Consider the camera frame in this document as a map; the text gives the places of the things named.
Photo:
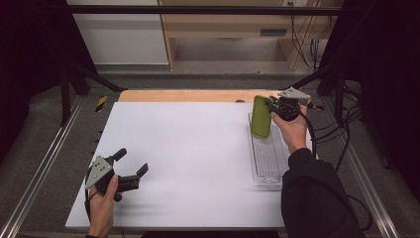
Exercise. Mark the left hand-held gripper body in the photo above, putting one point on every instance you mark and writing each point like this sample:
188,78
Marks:
105,180

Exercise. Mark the clear plastic packaging box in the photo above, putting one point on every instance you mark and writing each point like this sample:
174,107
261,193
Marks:
269,158

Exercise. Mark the person's left hand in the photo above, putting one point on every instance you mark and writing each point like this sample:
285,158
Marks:
100,211

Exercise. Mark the aluminium rail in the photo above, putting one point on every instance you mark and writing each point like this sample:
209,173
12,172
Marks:
43,168
369,191

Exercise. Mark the black metal crossbar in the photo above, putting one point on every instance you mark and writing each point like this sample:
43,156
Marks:
198,10

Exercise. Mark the yellow black tape strip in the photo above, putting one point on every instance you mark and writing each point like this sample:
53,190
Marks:
101,103
317,107

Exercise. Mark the person's right hand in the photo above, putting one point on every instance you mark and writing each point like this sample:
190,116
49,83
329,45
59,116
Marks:
292,132

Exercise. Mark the wooden table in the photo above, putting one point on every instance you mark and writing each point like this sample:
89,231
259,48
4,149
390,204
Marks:
185,95

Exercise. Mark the white cabinet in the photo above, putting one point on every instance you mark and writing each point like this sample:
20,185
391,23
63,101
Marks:
120,36

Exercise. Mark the black metal frame strut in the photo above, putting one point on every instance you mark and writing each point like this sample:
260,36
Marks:
338,92
66,95

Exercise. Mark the black curtain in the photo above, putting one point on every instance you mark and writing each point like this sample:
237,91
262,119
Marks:
29,66
389,82

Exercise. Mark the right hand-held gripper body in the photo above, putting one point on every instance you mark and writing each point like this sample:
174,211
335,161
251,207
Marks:
289,105

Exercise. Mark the wooden desk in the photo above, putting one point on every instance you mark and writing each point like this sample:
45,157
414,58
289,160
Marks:
231,26

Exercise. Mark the white board sheet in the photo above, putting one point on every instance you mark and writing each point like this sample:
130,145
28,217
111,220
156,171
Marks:
198,165

